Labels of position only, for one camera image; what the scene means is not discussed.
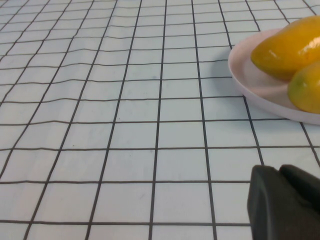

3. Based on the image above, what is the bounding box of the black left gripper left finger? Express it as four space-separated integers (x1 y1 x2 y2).
246 164 320 240

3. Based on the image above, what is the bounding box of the plain yellow mango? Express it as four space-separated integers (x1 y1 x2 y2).
250 15 320 81

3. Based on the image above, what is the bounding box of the pink round plate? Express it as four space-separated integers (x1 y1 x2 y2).
227 27 320 125

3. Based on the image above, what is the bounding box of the white black-grid tablecloth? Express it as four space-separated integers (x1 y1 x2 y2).
0 0 320 240

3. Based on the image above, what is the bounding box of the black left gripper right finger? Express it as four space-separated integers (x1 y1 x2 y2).
279 163 320 215

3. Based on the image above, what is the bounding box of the mango with orange blush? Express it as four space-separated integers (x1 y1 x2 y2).
287 59 320 113

